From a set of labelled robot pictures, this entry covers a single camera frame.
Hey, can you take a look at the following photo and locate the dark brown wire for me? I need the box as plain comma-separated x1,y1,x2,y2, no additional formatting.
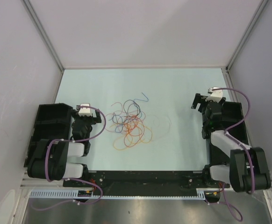
122,99,143,122

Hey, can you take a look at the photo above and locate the red wire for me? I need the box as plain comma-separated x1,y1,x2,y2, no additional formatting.
105,108,148,148

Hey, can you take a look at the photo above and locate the blue wire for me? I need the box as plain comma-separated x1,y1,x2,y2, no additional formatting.
112,92,149,133

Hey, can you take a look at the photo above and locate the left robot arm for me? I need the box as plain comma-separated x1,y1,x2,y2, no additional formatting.
24,103,106,187

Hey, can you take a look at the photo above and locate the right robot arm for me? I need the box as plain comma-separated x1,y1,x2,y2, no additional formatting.
191,93,271,193

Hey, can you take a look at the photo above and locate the right black sorting bin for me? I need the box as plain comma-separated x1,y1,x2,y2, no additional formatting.
207,101,251,168

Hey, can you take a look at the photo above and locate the black sorting bin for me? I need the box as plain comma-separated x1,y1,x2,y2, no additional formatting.
24,103,72,168
207,101,251,168

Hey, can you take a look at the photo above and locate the left black sorting bin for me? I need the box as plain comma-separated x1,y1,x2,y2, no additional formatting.
24,103,72,168

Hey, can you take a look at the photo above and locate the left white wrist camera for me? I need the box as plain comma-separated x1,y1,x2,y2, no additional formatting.
78,103,92,117

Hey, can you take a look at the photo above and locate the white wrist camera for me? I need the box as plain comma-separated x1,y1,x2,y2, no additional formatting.
78,103,92,117
206,87,223,103

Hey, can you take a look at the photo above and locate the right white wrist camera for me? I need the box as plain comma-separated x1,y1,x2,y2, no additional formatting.
206,87,223,103

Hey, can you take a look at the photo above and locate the yellow wire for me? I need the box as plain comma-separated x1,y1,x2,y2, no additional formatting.
110,116,150,143

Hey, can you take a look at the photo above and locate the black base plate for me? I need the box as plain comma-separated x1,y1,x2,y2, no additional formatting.
63,170,230,197

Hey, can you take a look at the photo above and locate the white slotted cable duct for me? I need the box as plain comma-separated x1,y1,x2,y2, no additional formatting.
29,189,205,200

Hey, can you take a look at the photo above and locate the aluminium frame rail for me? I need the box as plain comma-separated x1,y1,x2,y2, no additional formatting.
21,0,64,72

